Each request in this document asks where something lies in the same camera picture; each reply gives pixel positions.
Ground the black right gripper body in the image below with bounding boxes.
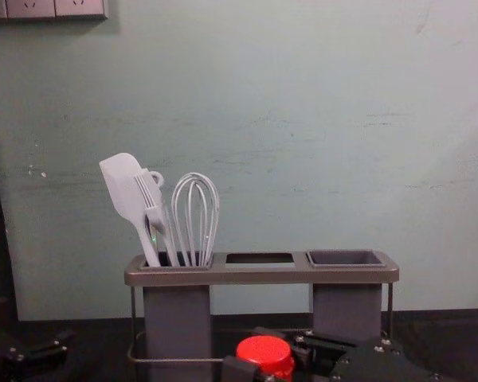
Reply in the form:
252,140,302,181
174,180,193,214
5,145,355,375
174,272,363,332
329,337,440,382

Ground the white wire whisk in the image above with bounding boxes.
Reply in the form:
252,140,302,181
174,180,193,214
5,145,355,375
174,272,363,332
170,171,221,268

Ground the white utensil with loop handle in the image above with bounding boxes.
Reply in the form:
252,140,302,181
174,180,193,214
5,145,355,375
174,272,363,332
150,170,181,267

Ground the tall grey plastic bin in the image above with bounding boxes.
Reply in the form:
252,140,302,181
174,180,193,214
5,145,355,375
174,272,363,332
142,260,214,382
306,249,386,340

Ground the black rack with steel bars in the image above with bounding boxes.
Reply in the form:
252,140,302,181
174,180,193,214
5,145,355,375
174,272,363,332
123,249,401,365

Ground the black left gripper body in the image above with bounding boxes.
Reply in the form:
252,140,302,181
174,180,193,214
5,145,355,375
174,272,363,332
0,323,29,382

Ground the white silicone spatula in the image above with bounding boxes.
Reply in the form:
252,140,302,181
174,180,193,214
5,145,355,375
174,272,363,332
99,152,163,268

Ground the black table cloth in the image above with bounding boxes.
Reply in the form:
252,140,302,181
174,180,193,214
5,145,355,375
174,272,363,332
0,305,478,382

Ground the black tool with red cap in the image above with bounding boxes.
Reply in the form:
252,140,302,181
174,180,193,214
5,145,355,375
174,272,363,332
234,335,296,382

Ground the white slotted turner utensil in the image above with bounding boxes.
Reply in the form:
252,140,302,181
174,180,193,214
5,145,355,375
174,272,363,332
133,168,163,244

